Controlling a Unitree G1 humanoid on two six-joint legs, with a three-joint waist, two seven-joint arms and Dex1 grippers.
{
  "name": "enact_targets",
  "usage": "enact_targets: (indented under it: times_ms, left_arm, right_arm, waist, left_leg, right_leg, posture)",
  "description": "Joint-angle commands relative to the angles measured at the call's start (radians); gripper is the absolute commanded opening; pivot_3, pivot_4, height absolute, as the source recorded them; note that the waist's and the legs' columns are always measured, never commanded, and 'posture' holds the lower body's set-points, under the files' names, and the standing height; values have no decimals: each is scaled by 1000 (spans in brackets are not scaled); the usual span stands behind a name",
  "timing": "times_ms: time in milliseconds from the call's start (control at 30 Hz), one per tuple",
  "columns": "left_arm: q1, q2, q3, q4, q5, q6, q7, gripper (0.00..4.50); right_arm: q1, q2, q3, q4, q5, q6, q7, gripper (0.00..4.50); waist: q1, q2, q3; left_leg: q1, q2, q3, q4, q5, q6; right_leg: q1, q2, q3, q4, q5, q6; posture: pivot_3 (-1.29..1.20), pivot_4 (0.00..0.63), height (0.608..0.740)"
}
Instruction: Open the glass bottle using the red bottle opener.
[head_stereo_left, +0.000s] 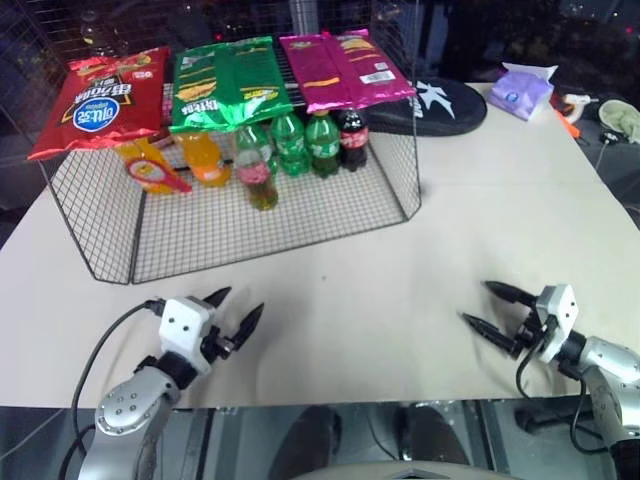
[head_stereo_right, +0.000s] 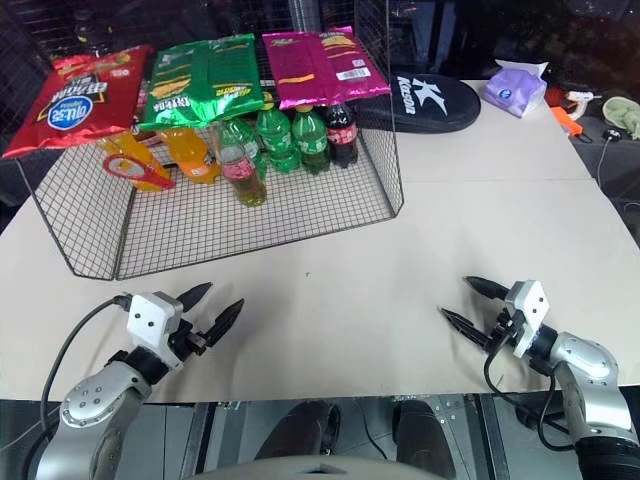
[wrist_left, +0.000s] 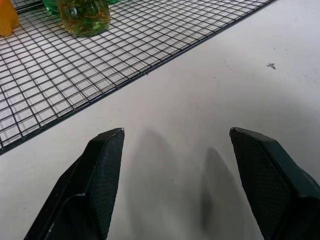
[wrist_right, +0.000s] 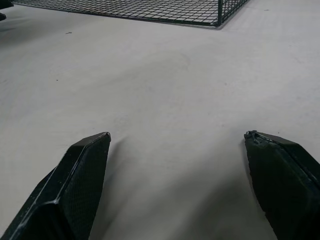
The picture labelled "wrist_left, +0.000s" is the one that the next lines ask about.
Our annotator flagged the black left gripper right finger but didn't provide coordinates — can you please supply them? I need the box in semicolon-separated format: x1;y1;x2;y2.
229;126;320;240

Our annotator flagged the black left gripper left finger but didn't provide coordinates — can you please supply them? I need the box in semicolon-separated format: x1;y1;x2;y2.
24;127;126;240

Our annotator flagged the clear glass bottle yellow-green liquid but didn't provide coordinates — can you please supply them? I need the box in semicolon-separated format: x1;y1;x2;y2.
57;0;111;38

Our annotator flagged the green glass bottle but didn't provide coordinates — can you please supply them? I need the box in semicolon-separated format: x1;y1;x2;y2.
41;0;66;16

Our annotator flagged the orange plastic object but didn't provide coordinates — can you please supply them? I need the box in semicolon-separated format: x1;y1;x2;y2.
0;0;20;37

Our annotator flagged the black wire mesh grid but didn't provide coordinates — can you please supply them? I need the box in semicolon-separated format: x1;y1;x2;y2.
0;0;277;152

